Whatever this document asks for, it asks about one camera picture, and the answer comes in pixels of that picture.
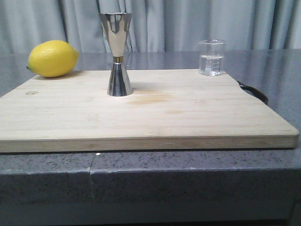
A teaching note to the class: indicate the small glass beaker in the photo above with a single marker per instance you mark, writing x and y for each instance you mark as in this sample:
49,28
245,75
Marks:
211,57

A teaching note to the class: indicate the steel double jigger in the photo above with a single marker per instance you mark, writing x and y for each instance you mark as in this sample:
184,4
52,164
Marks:
116,27

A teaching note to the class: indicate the wooden cutting board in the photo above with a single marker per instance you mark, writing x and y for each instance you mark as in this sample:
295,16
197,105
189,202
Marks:
168,109

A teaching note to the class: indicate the grey curtain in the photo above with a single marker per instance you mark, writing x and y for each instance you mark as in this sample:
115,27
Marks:
156,26

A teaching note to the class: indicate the yellow lemon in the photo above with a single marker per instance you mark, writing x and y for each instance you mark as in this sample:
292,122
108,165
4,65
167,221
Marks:
52,58

